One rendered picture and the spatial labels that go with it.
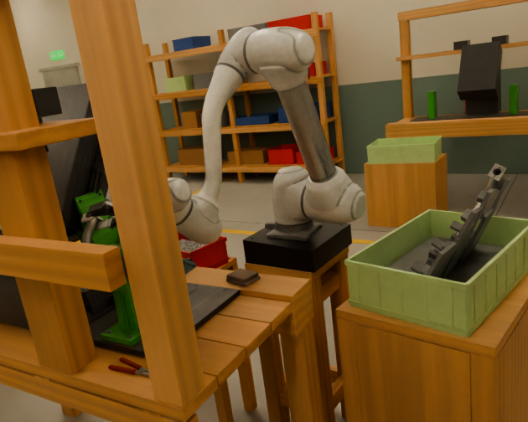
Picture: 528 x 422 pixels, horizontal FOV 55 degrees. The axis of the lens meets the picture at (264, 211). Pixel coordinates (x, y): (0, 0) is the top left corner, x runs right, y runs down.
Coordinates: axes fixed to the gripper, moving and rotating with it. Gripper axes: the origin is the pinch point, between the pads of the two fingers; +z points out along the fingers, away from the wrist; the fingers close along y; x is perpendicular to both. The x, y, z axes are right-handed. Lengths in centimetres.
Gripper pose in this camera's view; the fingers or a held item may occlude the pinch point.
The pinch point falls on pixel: (95, 220)
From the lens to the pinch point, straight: 175.9
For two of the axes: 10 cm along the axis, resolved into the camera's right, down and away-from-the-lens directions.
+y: -6.0, -4.5, -6.7
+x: -1.0, 8.7, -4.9
